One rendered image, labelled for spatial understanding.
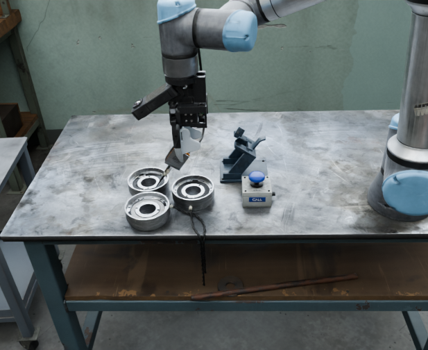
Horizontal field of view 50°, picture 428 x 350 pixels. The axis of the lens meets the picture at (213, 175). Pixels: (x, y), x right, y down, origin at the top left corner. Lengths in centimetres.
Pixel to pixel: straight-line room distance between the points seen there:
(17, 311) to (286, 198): 104
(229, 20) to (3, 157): 107
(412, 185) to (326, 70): 190
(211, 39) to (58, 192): 60
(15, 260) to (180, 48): 131
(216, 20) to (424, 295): 88
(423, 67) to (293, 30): 185
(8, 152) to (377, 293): 128
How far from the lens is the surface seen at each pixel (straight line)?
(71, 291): 133
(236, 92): 276
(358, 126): 149
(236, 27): 87
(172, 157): 107
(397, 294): 132
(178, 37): 92
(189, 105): 98
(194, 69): 96
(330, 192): 119
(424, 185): 92
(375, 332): 193
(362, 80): 284
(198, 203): 109
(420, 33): 83
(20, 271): 195
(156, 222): 105
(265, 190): 110
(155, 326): 190
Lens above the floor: 150
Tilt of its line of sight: 35 degrees down
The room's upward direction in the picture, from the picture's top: 2 degrees counter-clockwise
